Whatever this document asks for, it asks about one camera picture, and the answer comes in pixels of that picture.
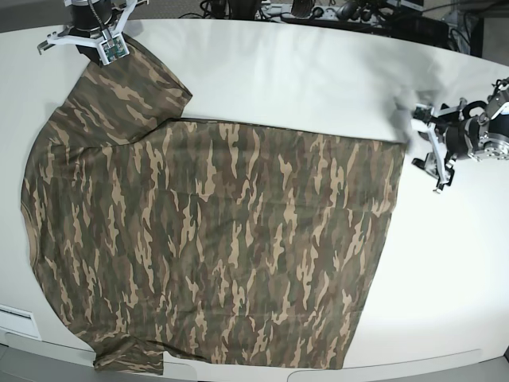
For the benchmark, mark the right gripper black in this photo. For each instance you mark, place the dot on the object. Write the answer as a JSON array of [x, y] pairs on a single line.
[[92, 22]]

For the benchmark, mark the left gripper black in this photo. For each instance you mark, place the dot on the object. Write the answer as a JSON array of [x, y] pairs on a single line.
[[450, 132]]

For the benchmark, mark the camouflage T-shirt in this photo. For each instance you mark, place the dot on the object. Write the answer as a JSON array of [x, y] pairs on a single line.
[[213, 241]]

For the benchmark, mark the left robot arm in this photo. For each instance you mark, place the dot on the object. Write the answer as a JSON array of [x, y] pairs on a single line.
[[493, 125]]

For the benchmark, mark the black equipment clutter behind table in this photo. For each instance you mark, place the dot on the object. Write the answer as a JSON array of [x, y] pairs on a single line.
[[439, 26]]

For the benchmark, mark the white label on table edge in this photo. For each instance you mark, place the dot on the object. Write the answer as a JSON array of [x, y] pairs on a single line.
[[18, 322]]

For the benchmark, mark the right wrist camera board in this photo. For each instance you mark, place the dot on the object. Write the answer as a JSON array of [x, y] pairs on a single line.
[[110, 51]]

